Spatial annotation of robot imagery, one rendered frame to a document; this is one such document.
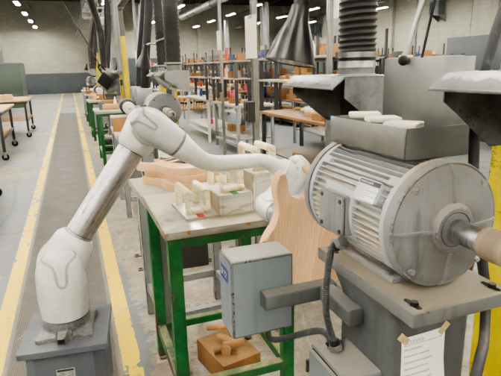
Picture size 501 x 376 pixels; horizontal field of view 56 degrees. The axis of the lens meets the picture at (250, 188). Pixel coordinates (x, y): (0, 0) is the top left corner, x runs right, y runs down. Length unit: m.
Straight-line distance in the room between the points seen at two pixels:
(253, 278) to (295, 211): 0.44
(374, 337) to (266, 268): 0.28
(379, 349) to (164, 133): 0.98
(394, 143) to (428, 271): 0.25
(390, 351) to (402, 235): 0.26
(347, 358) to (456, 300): 0.28
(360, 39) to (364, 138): 0.34
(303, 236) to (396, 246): 0.68
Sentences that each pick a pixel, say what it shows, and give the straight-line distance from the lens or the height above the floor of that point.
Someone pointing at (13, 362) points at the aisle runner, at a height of 0.00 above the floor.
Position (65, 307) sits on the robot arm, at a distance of 1.69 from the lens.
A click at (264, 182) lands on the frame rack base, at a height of 1.06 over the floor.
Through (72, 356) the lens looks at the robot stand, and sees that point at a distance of 1.72.
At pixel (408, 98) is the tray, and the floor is 1.48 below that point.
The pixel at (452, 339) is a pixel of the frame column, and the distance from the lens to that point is 1.14.
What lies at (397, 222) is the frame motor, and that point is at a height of 1.27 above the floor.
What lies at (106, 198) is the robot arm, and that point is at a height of 1.10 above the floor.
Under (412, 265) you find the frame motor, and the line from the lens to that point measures 0.96.
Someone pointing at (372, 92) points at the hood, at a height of 1.49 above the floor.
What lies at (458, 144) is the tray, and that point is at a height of 1.40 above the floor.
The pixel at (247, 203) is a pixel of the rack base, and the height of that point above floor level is 0.97.
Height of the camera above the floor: 1.56
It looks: 14 degrees down
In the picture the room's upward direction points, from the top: 1 degrees counter-clockwise
